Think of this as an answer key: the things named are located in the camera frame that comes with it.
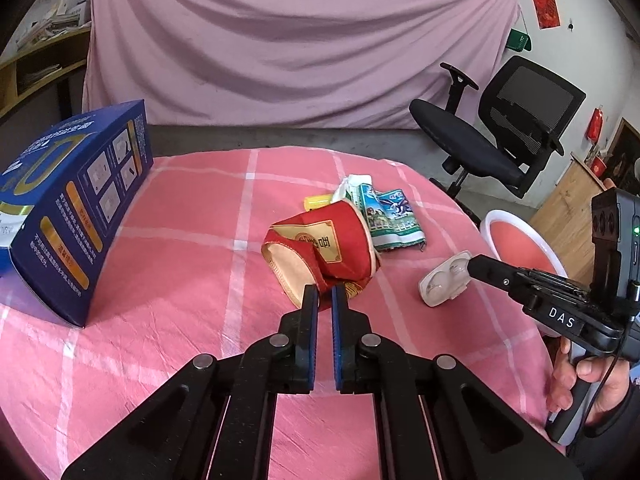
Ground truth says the white plastic blister tray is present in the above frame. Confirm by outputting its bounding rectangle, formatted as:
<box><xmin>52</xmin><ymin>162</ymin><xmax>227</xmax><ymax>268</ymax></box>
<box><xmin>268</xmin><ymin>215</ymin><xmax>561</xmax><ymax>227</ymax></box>
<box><xmin>418</xmin><ymin>250</ymin><xmax>475</xmax><ymax>308</ymax></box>

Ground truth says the stack of papers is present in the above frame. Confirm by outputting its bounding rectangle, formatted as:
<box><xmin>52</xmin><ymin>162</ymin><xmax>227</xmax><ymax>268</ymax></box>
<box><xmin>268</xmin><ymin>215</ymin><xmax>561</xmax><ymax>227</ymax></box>
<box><xmin>15</xmin><ymin>0</ymin><xmax>93</xmax><ymax>51</ymax></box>

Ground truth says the black office chair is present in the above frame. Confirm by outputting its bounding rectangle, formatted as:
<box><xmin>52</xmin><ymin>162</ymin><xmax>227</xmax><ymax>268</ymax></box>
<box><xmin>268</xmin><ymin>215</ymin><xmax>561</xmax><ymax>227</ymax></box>
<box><xmin>409</xmin><ymin>55</ymin><xmax>587</xmax><ymax>200</ymax></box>

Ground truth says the person's right hand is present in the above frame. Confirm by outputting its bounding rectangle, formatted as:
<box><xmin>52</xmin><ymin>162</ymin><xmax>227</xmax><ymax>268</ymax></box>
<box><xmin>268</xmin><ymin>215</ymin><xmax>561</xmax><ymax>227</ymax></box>
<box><xmin>545</xmin><ymin>332</ymin><xmax>640</xmax><ymax>428</ymax></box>

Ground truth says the red wall poster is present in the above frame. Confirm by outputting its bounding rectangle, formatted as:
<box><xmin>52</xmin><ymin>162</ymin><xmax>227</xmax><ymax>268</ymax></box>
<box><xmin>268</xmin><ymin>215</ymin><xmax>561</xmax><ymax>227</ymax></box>
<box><xmin>529</xmin><ymin>0</ymin><xmax>560</xmax><ymax>30</ymax></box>

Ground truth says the pink checked tablecloth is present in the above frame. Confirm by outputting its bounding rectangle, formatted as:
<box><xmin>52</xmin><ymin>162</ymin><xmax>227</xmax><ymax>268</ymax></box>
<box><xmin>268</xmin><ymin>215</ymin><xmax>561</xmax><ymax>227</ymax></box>
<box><xmin>0</xmin><ymin>146</ymin><xmax>556</xmax><ymax>480</ymax></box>

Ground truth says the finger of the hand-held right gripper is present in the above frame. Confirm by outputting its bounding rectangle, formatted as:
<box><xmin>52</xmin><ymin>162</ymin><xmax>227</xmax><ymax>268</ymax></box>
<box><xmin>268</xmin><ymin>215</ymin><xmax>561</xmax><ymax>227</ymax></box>
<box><xmin>466</xmin><ymin>253</ymin><xmax>533</xmax><ymax>303</ymax></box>

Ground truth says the red hanging ornament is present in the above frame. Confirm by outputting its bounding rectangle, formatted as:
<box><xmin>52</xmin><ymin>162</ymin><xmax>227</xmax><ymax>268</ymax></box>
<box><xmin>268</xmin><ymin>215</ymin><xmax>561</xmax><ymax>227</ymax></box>
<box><xmin>586</xmin><ymin>106</ymin><xmax>605</xmax><ymax>143</ymax></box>

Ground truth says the dark picture frame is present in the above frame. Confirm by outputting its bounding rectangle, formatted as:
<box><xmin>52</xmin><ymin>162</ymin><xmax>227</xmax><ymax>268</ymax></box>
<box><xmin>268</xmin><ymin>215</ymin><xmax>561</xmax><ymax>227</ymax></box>
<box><xmin>602</xmin><ymin>117</ymin><xmax>640</xmax><ymax>191</ymax></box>

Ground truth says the white rimmed round bin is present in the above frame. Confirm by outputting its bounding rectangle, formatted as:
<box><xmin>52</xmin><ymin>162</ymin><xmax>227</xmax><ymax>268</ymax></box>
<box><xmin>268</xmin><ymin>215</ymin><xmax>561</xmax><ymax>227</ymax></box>
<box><xmin>479</xmin><ymin>209</ymin><xmax>571</xmax><ymax>338</ymax></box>

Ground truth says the person's right forearm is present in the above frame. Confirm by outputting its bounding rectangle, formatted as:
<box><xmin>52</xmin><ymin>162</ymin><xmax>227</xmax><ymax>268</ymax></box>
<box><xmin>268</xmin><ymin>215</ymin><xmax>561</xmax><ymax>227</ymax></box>
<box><xmin>570</xmin><ymin>400</ymin><xmax>640</xmax><ymax>476</ymax></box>

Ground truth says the blue cardboard box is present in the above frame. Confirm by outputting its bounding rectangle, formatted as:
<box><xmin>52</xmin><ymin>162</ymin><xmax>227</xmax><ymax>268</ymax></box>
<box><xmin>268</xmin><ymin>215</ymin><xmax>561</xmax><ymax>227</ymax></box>
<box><xmin>0</xmin><ymin>99</ymin><xmax>155</xmax><ymax>330</ymax></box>

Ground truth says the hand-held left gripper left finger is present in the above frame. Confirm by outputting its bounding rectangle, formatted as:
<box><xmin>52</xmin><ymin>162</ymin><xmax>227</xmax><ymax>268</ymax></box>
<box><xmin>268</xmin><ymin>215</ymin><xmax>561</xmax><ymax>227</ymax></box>
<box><xmin>60</xmin><ymin>284</ymin><xmax>321</xmax><ymax>480</ymax></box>

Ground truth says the crushed red paper bowl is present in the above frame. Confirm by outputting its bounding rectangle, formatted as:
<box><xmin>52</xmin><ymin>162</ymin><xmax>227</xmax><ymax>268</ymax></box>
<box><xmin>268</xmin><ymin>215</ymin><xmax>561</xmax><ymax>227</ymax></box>
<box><xmin>260</xmin><ymin>199</ymin><xmax>383</xmax><ymax>311</ymax></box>

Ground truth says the white printed packet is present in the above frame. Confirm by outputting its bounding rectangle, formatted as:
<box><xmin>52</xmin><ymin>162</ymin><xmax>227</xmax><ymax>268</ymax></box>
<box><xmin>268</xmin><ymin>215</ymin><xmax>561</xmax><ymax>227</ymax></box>
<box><xmin>332</xmin><ymin>174</ymin><xmax>373</xmax><ymax>206</ymax></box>

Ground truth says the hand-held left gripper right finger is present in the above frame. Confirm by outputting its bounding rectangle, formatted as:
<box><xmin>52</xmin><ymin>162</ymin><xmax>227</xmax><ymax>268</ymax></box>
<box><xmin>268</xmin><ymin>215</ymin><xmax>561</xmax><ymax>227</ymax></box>
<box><xmin>331</xmin><ymin>284</ymin><xmax>583</xmax><ymax>480</ymax></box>

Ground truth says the green blue snack packet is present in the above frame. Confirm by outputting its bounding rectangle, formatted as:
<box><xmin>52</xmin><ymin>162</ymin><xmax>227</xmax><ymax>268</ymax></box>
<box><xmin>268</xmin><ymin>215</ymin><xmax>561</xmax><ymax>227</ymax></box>
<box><xmin>357</xmin><ymin>184</ymin><xmax>428</xmax><ymax>253</ymax></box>

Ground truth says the pink backdrop cloth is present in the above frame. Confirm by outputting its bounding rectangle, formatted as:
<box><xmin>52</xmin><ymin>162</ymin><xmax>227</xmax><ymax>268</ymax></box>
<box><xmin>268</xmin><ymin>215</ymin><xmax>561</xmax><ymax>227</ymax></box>
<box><xmin>81</xmin><ymin>0</ymin><xmax>521</xmax><ymax>130</ymax></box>

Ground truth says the flat pile of papers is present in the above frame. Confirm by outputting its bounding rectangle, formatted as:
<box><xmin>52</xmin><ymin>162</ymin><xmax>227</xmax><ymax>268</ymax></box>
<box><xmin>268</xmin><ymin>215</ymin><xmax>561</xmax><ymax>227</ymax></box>
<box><xmin>20</xmin><ymin>64</ymin><xmax>63</xmax><ymax>86</ymax></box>

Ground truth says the wooden shelf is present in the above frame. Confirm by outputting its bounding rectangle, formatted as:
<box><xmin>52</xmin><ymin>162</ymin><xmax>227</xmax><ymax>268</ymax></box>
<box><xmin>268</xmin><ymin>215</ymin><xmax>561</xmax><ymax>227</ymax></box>
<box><xmin>0</xmin><ymin>25</ymin><xmax>92</xmax><ymax>121</ymax></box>

